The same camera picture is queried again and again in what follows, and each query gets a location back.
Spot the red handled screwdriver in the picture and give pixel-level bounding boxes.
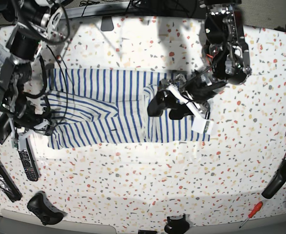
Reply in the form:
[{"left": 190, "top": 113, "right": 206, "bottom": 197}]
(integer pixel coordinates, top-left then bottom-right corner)
[{"left": 239, "top": 201, "right": 263, "bottom": 229}]

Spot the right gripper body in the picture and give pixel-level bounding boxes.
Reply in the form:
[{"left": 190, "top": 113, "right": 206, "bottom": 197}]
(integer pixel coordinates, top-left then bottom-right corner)
[{"left": 11, "top": 112, "right": 56, "bottom": 146}]

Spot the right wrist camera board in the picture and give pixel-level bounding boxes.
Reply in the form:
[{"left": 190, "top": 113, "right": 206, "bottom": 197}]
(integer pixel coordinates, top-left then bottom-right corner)
[{"left": 12, "top": 138, "right": 19, "bottom": 149}]

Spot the black cylindrical speaker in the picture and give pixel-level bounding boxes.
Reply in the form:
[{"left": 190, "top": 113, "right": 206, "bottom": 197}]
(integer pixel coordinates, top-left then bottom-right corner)
[{"left": 0, "top": 113, "right": 12, "bottom": 145}]

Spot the long black bar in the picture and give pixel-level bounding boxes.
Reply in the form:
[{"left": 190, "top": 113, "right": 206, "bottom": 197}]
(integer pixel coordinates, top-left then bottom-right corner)
[{"left": 0, "top": 161, "right": 22, "bottom": 202}]

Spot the blue white striped t-shirt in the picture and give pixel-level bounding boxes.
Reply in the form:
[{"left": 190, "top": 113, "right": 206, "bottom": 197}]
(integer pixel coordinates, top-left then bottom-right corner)
[{"left": 47, "top": 69, "right": 210, "bottom": 150}]

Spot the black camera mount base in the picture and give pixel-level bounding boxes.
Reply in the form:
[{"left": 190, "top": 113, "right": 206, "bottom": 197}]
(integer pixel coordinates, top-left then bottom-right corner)
[{"left": 164, "top": 214, "right": 190, "bottom": 234}]

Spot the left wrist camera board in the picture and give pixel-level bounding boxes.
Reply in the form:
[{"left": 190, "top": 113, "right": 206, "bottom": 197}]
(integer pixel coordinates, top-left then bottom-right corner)
[{"left": 204, "top": 120, "right": 214, "bottom": 135}]

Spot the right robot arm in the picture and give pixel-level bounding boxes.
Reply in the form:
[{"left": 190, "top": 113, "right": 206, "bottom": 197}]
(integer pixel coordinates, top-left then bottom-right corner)
[{"left": 0, "top": 0, "right": 68, "bottom": 150}]

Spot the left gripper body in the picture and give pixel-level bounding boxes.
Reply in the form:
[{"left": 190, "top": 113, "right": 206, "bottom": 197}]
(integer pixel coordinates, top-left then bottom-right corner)
[{"left": 158, "top": 74, "right": 213, "bottom": 133}]

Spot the black curved handle tool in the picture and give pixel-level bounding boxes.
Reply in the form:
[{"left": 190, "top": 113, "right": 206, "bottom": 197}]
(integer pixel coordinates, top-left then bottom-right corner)
[{"left": 262, "top": 159, "right": 286, "bottom": 199}]

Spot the black game controller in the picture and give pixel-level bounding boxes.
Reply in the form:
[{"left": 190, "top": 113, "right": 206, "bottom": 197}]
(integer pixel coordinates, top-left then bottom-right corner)
[{"left": 27, "top": 193, "right": 64, "bottom": 226}]

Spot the black tv remote control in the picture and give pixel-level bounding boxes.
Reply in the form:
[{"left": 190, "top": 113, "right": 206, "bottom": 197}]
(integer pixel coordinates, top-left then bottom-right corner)
[{"left": 18, "top": 139, "right": 40, "bottom": 181}]

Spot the grey monitor stand foot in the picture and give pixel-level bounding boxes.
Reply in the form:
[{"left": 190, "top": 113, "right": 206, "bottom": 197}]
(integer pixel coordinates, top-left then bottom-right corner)
[{"left": 100, "top": 16, "right": 114, "bottom": 32}]

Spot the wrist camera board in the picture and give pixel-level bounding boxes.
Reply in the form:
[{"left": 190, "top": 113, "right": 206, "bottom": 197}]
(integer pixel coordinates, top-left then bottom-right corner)
[
  {"left": 204, "top": 120, "right": 214, "bottom": 135},
  {"left": 12, "top": 138, "right": 19, "bottom": 149}
]

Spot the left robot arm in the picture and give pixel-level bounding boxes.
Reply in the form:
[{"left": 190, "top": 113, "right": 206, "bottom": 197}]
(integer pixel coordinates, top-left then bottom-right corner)
[{"left": 147, "top": 0, "right": 252, "bottom": 135}]

